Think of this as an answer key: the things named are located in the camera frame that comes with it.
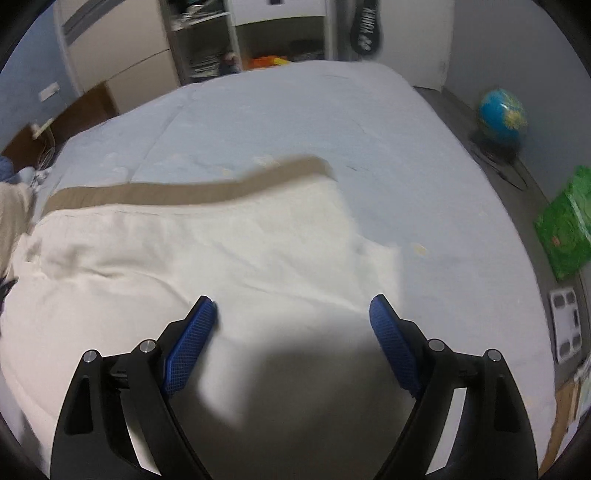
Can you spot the brown wooden headboard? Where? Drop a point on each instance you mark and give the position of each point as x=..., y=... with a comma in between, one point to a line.
x=78, y=115

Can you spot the blue globe on stand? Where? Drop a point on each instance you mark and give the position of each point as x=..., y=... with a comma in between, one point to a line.
x=503, y=117

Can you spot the orange toy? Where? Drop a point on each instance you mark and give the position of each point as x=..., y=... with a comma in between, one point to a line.
x=270, y=61

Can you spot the brown cardboard piece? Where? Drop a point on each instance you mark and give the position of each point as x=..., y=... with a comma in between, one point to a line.
x=561, y=415

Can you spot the white drawer cabinet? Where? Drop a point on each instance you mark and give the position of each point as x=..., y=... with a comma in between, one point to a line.
x=277, y=18

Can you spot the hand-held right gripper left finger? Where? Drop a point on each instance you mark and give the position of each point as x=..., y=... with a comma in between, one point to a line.
x=189, y=341

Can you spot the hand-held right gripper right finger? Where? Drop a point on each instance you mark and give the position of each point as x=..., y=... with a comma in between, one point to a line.
x=395, y=344

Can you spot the white bathroom scale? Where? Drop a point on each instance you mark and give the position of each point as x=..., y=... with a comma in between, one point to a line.
x=567, y=323

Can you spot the grey cluttered shelf unit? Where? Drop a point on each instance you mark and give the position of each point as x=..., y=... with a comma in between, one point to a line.
x=198, y=46

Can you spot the cream puffer jacket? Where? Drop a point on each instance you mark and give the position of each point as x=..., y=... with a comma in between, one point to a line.
x=207, y=249

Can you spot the green shopping bag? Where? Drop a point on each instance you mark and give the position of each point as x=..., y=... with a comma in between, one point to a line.
x=568, y=226

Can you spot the black racket bag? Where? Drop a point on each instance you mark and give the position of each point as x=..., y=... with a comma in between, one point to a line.
x=367, y=32

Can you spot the bed with blue-grey sheet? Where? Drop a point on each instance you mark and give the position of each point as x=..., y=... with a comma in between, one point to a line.
x=323, y=115

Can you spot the cream wardrobe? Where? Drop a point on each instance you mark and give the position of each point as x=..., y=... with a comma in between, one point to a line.
x=120, y=46

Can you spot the blue cloth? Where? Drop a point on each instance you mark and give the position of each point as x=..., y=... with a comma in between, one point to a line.
x=11, y=170

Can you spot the white door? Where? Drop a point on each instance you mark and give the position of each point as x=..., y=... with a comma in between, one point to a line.
x=415, y=37

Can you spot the cream cloth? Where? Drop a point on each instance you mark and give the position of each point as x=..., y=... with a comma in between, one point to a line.
x=14, y=217

